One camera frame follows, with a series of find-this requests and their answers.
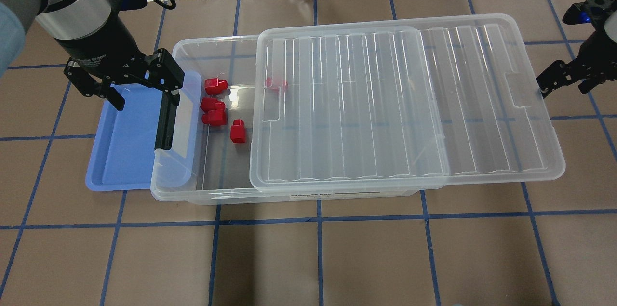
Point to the clear plastic box lid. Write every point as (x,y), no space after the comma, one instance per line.
(496,125)

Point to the red block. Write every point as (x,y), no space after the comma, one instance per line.
(211,103)
(275,84)
(238,133)
(215,86)

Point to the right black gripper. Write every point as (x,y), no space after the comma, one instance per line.
(594,46)

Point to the blue plastic tray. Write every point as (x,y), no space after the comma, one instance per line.
(124,156)

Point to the clear plastic storage box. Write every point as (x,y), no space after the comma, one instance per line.
(226,152)

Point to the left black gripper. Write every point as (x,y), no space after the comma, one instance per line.
(100,49)

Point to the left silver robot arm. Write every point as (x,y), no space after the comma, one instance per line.
(62,19)

